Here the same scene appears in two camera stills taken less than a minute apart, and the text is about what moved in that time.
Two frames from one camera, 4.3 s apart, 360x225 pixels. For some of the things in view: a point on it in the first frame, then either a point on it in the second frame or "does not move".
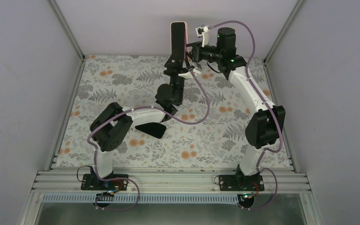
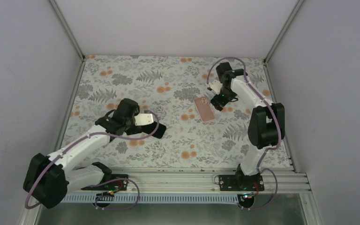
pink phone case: [186, 35] to [204, 110]
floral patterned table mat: [208, 132] does not move
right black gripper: [195, 56] to [215, 101]
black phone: [154, 129] does not move
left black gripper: [174, 67] to [137, 130]
